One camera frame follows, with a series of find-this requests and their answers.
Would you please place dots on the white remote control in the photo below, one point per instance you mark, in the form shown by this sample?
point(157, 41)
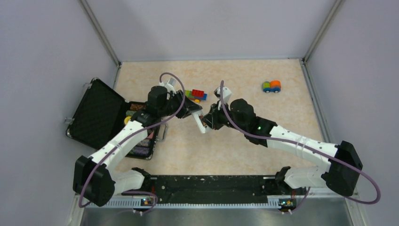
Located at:
point(203, 127)

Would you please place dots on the lego brick truck toy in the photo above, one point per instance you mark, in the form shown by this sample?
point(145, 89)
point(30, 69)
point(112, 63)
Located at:
point(196, 95)

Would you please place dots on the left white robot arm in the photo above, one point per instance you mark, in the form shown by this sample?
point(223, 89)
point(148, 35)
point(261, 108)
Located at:
point(95, 178)

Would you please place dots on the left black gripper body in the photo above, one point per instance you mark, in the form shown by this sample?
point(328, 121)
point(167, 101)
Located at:
point(175, 102)

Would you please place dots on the orange blue toy car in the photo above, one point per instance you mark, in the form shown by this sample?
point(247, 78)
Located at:
point(271, 86)

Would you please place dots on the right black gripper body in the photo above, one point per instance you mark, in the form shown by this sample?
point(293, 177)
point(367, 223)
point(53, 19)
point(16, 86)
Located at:
point(219, 118)

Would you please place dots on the black poker chip case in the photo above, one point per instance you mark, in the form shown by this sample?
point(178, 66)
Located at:
point(100, 115)

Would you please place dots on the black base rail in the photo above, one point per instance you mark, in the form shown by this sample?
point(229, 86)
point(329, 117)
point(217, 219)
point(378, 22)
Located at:
point(227, 190)

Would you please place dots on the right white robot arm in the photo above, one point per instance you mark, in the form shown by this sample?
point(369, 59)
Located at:
point(332, 161)

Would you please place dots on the yellow poker chip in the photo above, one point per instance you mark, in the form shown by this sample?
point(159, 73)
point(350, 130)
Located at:
point(126, 120)

